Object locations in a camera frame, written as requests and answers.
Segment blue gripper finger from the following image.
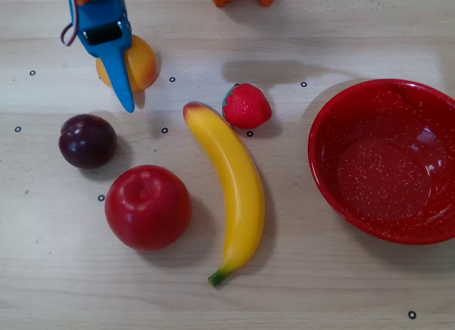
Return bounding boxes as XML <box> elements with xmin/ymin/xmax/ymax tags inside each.
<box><xmin>95</xmin><ymin>45</ymin><xmax>136</xmax><ymax>114</ymax></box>

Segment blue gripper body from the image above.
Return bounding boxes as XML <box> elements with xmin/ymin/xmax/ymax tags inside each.
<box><xmin>68</xmin><ymin>0</ymin><xmax>133</xmax><ymax>59</ymax></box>

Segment orange yellow toy peach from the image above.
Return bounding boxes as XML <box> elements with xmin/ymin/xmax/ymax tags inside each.
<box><xmin>95</xmin><ymin>34</ymin><xmax>158</xmax><ymax>93</ymax></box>

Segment red speckled enamel bowl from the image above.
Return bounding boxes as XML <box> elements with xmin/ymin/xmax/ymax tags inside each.
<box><xmin>307</xmin><ymin>78</ymin><xmax>455</xmax><ymax>245</ymax></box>

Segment dark purple toy plum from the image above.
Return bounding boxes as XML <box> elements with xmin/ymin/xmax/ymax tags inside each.
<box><xmin>58</xmin><ymin>113</ymin><xmax>118</xmax><ymax>170</ymax></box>

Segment red toy strawberry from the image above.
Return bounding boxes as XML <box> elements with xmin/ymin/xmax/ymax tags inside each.
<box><xmin>222</xmin><ymin>82</ymin><xmax>273</xmax><ymax>130</ymax></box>

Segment red toy apple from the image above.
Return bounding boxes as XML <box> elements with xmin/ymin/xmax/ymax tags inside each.
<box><xmin>104</xmin><ymin>164</ymin><xmax>193</xmax><ymax>252</ymax></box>

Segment yellow toy banana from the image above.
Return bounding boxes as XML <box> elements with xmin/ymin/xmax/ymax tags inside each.
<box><xmin>182</xmin><ymin>102</ymin><xmax>266</xmax><ymax>288</ymax></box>

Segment red white gripper wires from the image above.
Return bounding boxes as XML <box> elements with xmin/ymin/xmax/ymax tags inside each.
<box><xmin>45</xmin><ymin>0</ymin><xmax>90</xmax><ymax>47</ymax></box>

